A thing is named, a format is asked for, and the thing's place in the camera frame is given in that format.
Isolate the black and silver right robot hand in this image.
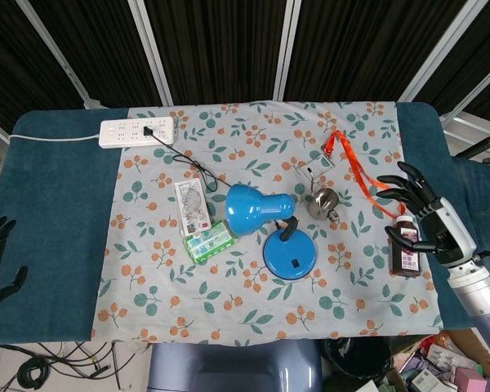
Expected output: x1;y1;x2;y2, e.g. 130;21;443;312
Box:
376;161;479;269

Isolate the blue desk lamp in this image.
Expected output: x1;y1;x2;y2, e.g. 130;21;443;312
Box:
223;183;320;281

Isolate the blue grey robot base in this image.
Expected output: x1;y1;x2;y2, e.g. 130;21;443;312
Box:
148;338;324;392

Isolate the brown bottle with label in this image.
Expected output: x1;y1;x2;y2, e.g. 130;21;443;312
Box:
387;215;425;280

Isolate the black chair base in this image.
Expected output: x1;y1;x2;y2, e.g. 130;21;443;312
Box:
455;133;490;165

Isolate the teal blue table cover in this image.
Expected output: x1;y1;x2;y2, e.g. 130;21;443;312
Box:
0;101;474;349

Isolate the stainless steel cup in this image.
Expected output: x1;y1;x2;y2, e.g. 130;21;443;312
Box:
306;186;341;224

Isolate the cardboard box with packages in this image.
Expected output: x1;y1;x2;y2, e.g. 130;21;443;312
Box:
385;329;490;392

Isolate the clear badge holder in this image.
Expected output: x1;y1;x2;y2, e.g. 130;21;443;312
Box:
301;153;336;192

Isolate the black trash bin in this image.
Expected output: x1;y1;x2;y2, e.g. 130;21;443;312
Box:
321;337;395;383

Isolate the white power strip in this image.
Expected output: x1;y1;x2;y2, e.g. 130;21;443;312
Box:
99;116;176;149

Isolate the clear ruler set package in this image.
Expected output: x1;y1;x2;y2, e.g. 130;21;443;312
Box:
174;178;212;237

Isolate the green tissue pack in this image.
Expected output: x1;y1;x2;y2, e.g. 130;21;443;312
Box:
182;220;235;266

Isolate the floral printed tablecloth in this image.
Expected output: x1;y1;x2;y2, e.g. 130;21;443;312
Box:
90;100;444;342

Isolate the black coiled floor cable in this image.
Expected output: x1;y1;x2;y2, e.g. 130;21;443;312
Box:
16;358;52;390

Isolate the white aluminium partition post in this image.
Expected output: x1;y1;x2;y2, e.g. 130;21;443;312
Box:
126;0;175;105
16;0;107;109
272;0;302;101
397;0;490;104
439;56;490;128

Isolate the orange lanyard ribbon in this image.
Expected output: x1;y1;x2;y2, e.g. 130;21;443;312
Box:
324;130;406;220

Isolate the white power strip cable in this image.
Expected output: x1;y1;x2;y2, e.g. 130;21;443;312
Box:
7;131;101;145

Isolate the black power cable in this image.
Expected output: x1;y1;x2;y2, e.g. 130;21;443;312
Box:
141;125;221;194

